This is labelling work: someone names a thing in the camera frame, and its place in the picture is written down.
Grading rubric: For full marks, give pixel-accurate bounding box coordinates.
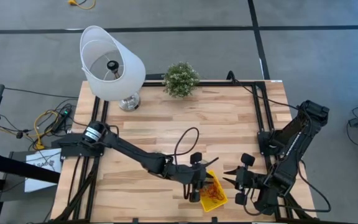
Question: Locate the yellow cable with plug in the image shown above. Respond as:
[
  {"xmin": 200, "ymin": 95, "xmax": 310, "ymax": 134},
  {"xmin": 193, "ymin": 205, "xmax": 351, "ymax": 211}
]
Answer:
[{"xmin": 68, "ymin": 0, "xmax": 96, "ymax": 10}]

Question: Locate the black metal beam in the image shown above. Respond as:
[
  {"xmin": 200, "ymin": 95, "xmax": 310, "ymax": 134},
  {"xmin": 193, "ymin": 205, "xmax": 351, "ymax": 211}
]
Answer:
[{"xmin": 0, "ymin": 151, "xmax": 61, "ymax": 184}]

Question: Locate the small potted plant black pot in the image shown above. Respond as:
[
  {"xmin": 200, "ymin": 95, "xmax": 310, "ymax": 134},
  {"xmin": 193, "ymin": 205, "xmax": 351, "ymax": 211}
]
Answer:
[{"xmin": 162, "ymin": 61, "xmax": 201, "ymax": 99}]

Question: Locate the black aluminium table frame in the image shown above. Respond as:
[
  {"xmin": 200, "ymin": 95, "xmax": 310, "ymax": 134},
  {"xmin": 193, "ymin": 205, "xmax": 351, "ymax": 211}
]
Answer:
[{"xmin": 53, "ymin": 80, "xmax": 319, "ymax": 224}]

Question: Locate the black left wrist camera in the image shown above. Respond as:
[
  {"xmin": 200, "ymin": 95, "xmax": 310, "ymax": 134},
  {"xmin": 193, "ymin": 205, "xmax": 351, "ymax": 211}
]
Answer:
[{"xmin": 190, "ymin": 151, "xmax": 203, "ymax": 166}]

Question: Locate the yellow floor cable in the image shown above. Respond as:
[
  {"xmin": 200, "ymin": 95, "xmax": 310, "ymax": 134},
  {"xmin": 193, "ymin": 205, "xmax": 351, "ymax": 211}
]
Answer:
[{"xmin": 33, "ymin": 109, "xmax": 62, "ymax": 151}]

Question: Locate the black power strip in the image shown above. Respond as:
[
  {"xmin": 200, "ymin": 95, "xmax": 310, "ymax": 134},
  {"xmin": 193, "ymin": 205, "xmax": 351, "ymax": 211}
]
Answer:
[{"xmin": 50, "ymin": 107, "xmax": 73, "ymax": 133}]

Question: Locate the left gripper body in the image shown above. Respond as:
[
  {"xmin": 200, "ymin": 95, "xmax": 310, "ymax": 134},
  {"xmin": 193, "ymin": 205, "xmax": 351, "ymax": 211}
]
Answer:
[{"xmin": 166, "ymin": 163, "xmax": 209, "ymax": 203}]

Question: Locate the white shade silver table lamp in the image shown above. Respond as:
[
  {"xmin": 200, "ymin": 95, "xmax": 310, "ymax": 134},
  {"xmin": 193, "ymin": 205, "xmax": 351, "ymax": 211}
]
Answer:
[{"xmin": 79, "ymin": 25, "xmax": 147, "ymax": 112}]

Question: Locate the thin black floor cable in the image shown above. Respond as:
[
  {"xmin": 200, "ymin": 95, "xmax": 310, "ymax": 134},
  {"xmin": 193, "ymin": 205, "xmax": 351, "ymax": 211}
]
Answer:
[{"xmin": 4, "ymin": 87, "xmax": 79, "ymax": 100}]

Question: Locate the white paper sheet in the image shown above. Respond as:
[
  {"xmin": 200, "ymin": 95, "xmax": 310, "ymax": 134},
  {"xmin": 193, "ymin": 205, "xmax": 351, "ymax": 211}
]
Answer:
[{"xmin": 24, "ymin": 147, "xmax": 62, "ymax": 193}]

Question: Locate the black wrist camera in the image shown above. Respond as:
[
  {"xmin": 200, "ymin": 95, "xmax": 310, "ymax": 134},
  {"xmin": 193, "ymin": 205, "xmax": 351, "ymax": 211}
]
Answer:
[
  {"xmin": 190, "ymin": 151, "xmax": 203, "ymax": 166},
  {"xmin": 240, "ymin": 152, "xmax": 256, "ymax": 167}
]

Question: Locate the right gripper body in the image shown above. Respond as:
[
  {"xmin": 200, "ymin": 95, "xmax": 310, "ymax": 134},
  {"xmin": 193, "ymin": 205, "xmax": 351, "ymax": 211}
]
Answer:
[{"xmin": 235, "ymin": 166, "xmax": 275, "ymax": 209}]

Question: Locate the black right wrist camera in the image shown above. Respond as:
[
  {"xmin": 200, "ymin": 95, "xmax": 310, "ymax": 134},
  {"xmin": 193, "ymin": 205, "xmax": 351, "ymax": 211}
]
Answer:
[{"xmin": 240, "ymin": 152, "xmax": 256, "ymax": 167}]

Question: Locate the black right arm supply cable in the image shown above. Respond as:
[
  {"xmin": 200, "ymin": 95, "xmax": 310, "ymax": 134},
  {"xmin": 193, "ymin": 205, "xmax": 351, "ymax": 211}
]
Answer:
[{"xmin": 226, "ymin": 70, "xmax": 301, "ymax": 110}]

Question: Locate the yellow slotted plastic bin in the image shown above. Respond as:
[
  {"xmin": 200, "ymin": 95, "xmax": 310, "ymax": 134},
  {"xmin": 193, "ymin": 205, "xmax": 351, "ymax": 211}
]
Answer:
[{"xmin": 199, "ymin": 169, "xmax": 229, "ymax": 213}]

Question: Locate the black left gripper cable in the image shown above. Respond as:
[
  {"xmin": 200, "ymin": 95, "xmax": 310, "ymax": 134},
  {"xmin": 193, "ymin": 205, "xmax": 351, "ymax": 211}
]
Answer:
[{"xmin": 173, "ymin": 126, "xmax": 200, "ymax": 167}]

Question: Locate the black right arm cable loop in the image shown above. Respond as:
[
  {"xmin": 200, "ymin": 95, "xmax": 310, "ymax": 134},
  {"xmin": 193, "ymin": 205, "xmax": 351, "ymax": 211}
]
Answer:
[{"xmin": 275, "ymin": 158, "xmax": 332, "ymax": 214}]

